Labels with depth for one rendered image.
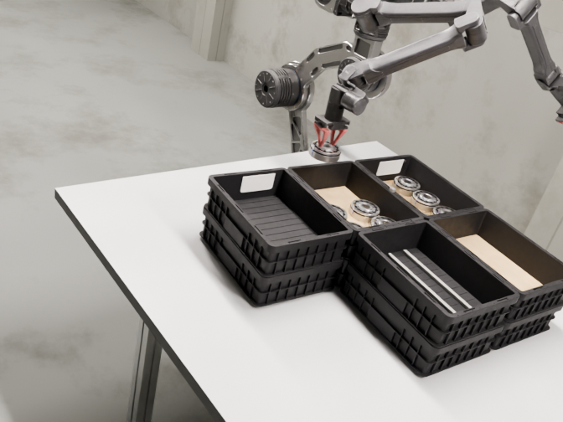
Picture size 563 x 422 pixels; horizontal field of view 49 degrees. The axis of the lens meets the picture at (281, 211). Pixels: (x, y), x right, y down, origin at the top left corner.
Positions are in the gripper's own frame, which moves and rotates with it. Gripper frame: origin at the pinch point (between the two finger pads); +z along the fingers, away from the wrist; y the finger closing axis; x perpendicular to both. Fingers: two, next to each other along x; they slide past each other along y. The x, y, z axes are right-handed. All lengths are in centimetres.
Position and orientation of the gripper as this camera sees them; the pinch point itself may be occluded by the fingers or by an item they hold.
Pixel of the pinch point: (326, 144)
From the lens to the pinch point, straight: 205.2
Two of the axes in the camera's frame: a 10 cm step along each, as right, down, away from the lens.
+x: -5.3, -5.1, 6.7
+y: 8.2, -1.4, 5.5
